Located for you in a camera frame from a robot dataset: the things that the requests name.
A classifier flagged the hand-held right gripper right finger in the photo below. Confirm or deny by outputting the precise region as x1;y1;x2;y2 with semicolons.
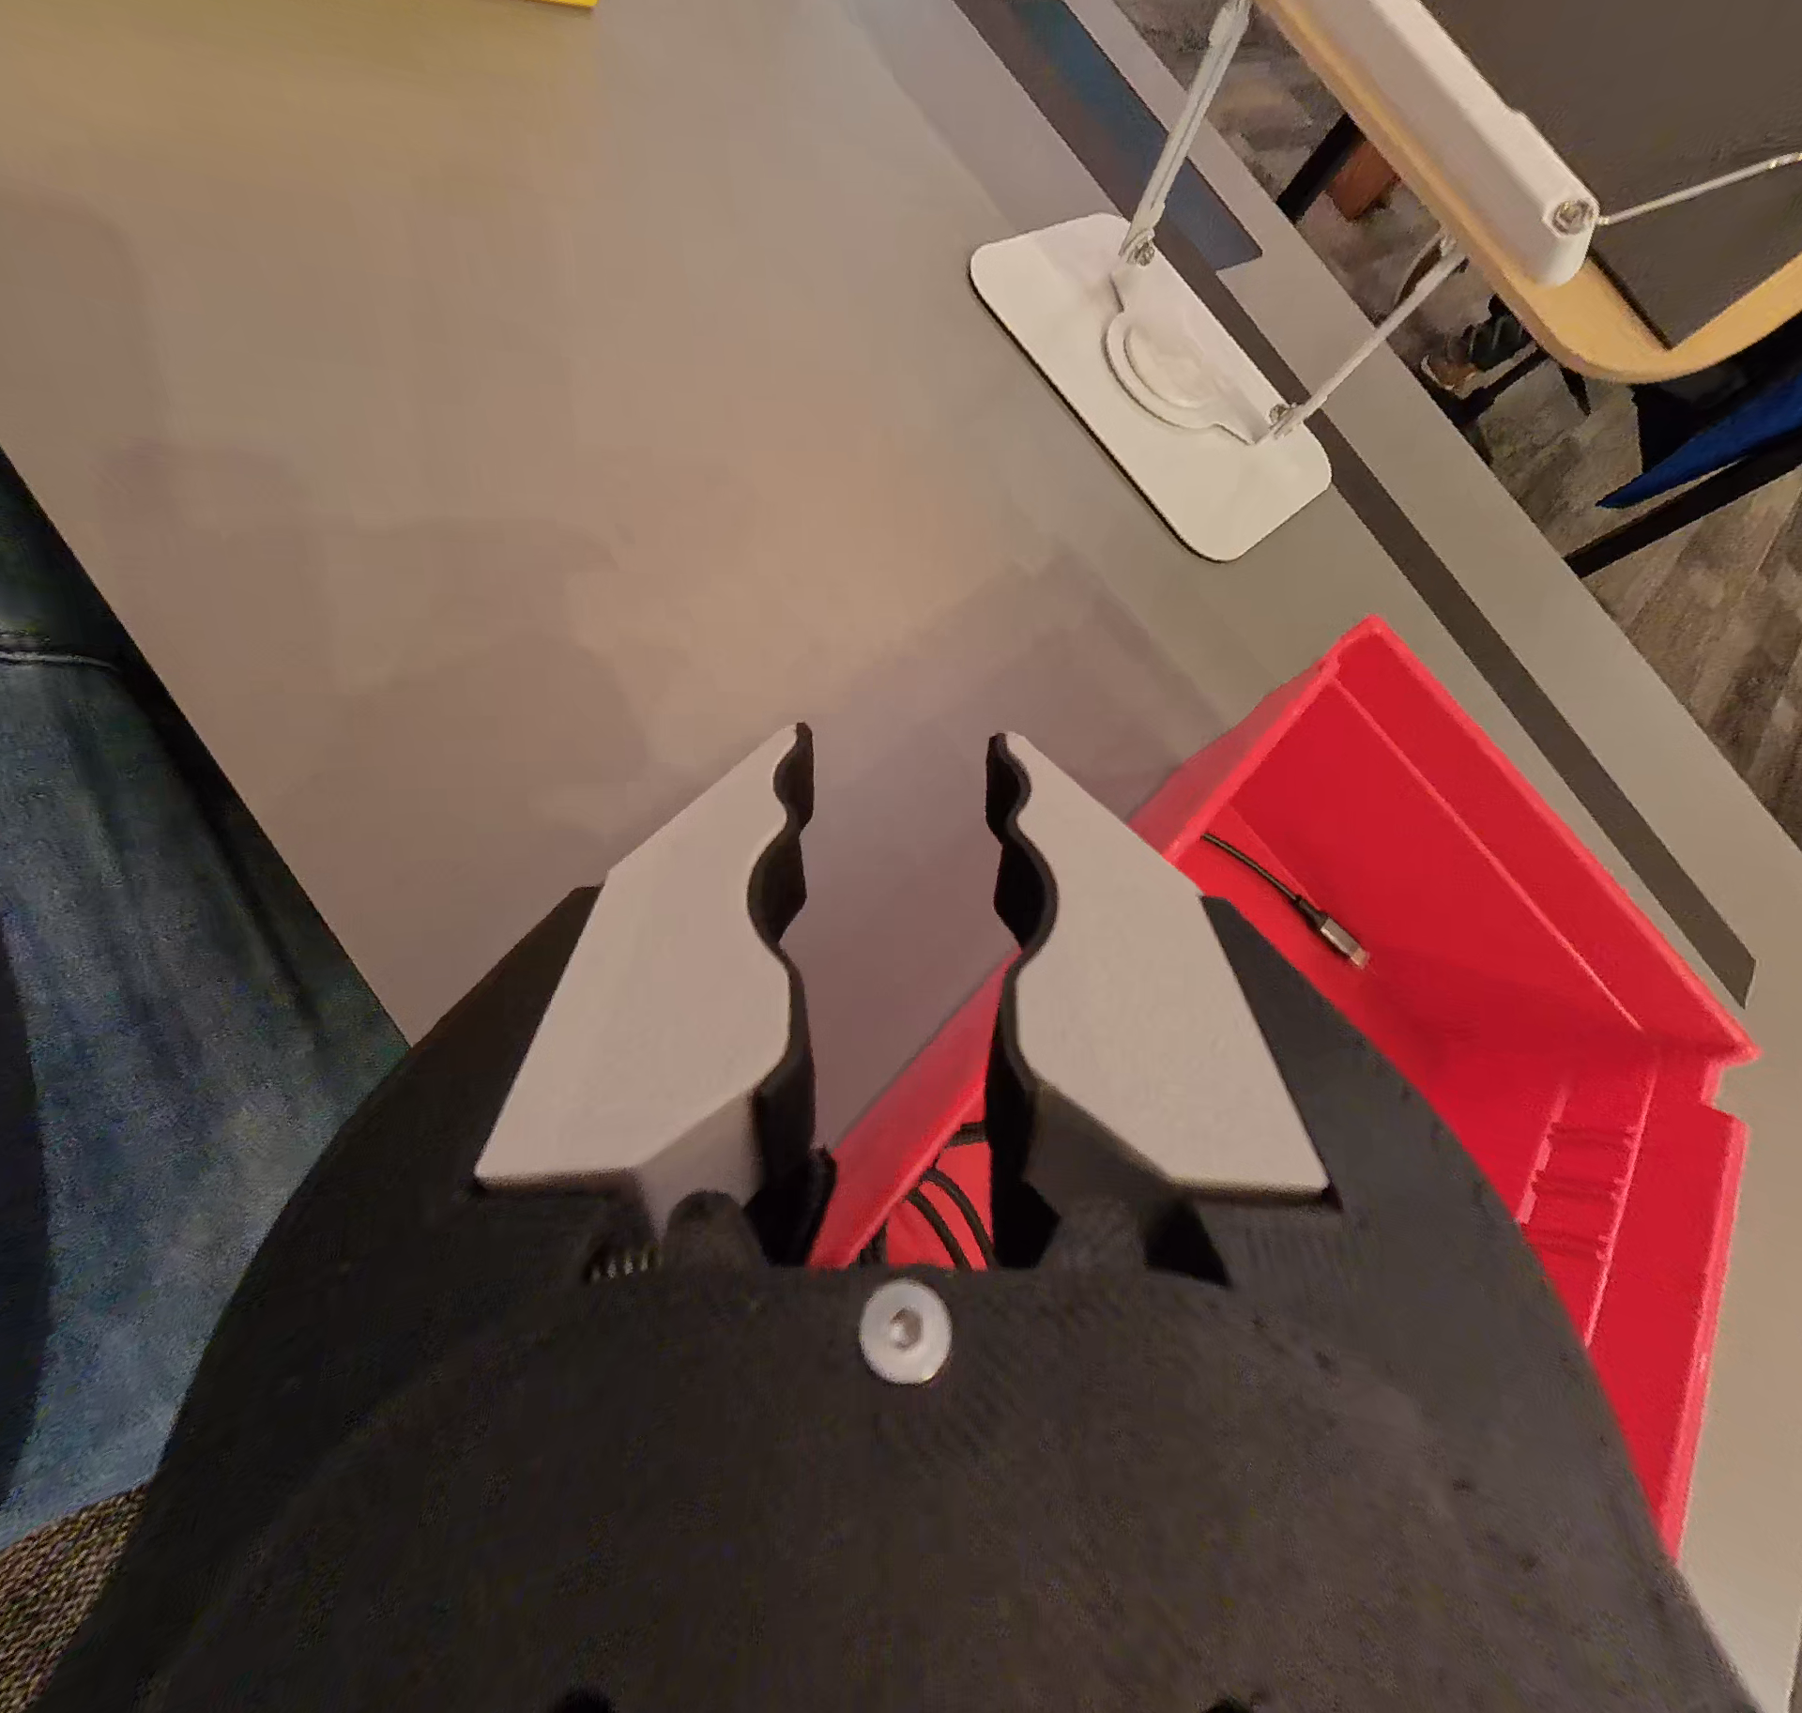
985;735;1330;1208

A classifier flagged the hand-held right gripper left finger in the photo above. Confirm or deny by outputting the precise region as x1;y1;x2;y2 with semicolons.
474;728;817;1199

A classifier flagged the black usb-c cable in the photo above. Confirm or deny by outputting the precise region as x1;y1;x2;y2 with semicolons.
1203;831;1374;971

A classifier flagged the red plastic bin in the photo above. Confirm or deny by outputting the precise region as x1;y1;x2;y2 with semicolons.
812;616;1754;1561

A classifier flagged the person's blue jeans leg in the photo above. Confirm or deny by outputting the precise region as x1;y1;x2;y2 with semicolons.
0;460;414;1551

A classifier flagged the white stand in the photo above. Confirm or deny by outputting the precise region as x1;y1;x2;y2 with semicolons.
973;0;1802;563

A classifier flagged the blue fabric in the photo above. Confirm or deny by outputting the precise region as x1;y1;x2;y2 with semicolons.
1600;356;1802;513

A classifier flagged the wooden beam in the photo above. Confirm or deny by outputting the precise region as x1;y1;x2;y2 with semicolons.
1319;136;1406;225

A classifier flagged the dark board with wooden rim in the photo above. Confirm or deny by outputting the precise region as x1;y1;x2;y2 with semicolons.
1204;0;1802;387

